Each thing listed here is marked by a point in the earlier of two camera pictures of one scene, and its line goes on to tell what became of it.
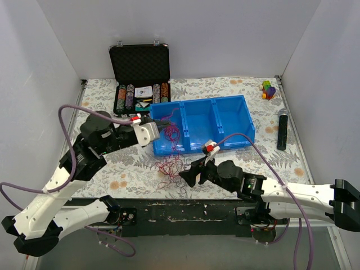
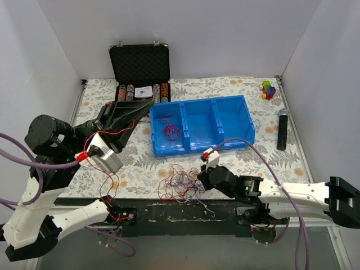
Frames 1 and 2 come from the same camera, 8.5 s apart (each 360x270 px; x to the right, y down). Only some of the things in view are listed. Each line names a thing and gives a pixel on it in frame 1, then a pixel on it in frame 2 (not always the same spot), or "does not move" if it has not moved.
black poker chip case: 142,75 does not move
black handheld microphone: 282,129 does not move
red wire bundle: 175,167 → 182,185
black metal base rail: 179,216 does not move
